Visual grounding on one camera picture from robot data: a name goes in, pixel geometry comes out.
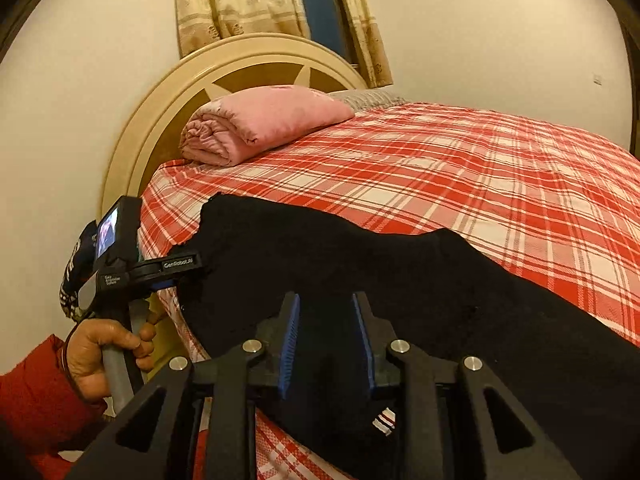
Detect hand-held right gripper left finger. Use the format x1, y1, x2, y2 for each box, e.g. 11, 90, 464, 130
65, 291, 302, 480

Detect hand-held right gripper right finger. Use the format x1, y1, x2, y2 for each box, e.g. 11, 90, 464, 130
351, 291, 583, 480

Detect black pants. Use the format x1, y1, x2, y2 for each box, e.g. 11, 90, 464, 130
175, 194, 640, 480

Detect person's left forearm red sleeve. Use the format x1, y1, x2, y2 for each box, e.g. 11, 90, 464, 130
0, 335, 108, 480

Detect person's left hand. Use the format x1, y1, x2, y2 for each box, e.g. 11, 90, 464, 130
64, 319, 157, 405

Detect cream wooden bed headboard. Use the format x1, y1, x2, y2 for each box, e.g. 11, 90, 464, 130
101, 33, 368, 211

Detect pink folded blanket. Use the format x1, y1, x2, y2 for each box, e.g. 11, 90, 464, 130
179, 85, 355, 167

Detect red plaid bed sheet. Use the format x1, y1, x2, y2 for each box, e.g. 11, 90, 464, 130
137, 101, 640, 480

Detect grey striped pillow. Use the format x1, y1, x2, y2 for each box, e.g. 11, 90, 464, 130
327, 89, 408, 111

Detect beige patterned curtain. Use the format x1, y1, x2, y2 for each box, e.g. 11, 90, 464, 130
330, 0, 394, 88
173, 0, 312, 58

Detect dark blue window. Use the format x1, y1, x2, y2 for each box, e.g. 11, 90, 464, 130
294, 0, 353, 63

